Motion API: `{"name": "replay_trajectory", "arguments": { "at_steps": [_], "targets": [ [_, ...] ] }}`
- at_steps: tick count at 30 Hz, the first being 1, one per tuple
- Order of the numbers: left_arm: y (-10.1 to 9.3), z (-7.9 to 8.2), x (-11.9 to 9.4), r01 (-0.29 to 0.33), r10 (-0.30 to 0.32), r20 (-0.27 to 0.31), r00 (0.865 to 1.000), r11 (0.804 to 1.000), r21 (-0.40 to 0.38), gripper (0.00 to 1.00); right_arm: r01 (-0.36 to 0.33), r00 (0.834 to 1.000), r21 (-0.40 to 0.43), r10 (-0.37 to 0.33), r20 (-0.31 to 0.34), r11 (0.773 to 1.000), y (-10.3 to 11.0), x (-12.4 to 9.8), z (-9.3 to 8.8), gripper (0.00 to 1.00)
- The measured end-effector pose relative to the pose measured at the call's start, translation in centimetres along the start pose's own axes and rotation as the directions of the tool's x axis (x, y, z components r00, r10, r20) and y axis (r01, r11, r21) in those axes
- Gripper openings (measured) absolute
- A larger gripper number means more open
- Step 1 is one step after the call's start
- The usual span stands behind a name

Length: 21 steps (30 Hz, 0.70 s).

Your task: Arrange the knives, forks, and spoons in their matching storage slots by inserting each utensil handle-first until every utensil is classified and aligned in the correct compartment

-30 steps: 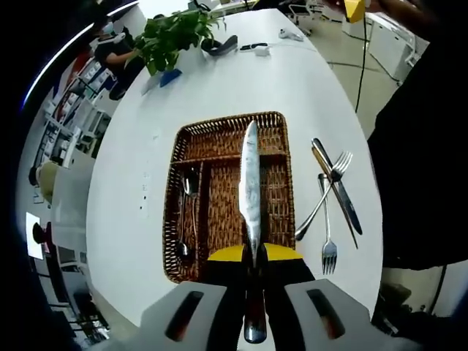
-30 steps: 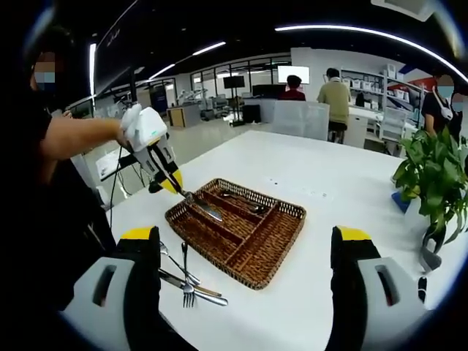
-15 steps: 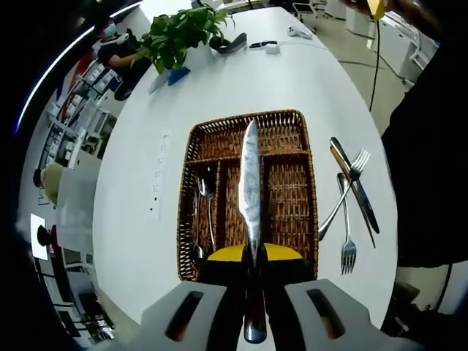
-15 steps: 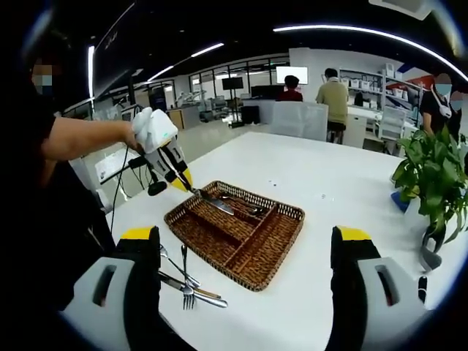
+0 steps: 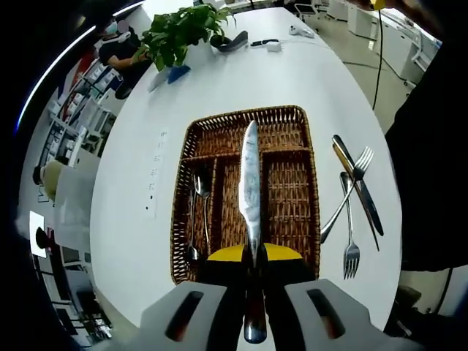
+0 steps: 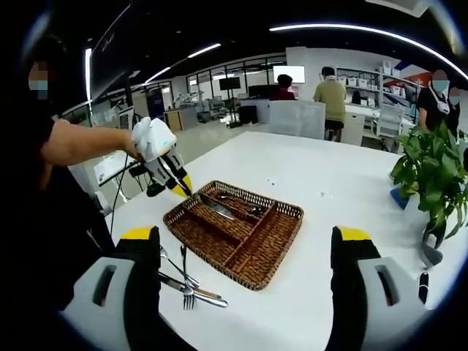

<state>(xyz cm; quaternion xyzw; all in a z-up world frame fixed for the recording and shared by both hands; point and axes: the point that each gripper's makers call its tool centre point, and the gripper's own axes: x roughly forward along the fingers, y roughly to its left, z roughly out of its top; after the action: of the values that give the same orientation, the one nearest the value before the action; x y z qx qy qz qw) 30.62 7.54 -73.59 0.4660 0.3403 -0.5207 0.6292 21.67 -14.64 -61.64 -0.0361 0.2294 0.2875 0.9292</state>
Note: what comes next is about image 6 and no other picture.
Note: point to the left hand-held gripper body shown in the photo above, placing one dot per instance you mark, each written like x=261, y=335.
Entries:
x=155, y=140

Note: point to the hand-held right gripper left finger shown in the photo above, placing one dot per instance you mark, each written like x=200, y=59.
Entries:
x=109, y=303

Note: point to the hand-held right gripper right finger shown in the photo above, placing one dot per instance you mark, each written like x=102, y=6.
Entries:
x=373, y=303

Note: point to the silver spoon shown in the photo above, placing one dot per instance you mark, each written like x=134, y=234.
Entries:
x=248, y=209
x=192, y=281

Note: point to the silver fork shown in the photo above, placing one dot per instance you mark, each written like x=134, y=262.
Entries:
x=184, y=267

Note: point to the brown wicker cutlery storage tray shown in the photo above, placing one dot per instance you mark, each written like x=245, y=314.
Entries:
x=256, y=256

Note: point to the black laptop stand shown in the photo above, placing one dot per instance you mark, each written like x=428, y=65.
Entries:
x=155, y=190

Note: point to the wooden side cabinet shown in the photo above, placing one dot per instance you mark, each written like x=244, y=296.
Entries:
x=173, y=120

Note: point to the dark blue display panel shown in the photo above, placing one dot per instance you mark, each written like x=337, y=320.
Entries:
x=155, y=102

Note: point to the small black white device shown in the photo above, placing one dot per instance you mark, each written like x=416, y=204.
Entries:
x=423, y=287

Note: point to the grey plastic object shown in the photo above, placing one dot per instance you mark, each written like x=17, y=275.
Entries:
x=431, y=254

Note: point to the operator person in black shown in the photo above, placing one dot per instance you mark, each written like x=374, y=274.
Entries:
x=44, y=237

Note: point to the black television on stand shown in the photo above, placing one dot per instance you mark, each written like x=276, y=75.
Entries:
x=229, y=84

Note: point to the long ceiling light strip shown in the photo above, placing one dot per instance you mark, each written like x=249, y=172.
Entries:
x=87, y=73

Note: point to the short ceiling light strip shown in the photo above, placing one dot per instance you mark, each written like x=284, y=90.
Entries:
x=204, y=50

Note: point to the black hanging ceiling sign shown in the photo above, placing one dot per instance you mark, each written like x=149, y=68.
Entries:
x=109, y=47

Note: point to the blue wedge object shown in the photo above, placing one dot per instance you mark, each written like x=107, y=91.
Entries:
x=398, y=200

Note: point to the black desk monitors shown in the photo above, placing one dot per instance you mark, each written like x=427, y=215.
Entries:
x=261, y=90

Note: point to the white mesh office chair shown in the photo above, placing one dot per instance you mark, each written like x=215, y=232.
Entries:
x=296, y=118

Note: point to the green potted plant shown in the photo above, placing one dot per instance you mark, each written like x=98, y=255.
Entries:
x=431, y=175

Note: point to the white neck-worn device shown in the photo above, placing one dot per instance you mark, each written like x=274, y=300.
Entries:
x=441, y=106

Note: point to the shelving rack with white boxes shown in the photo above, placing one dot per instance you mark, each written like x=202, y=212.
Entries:
x=380, y=84

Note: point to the curved ceiling light strip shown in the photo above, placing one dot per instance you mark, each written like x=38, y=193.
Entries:
x=365, y=32

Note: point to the white wall screen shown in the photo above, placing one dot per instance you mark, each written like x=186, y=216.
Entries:
x=289, y=74

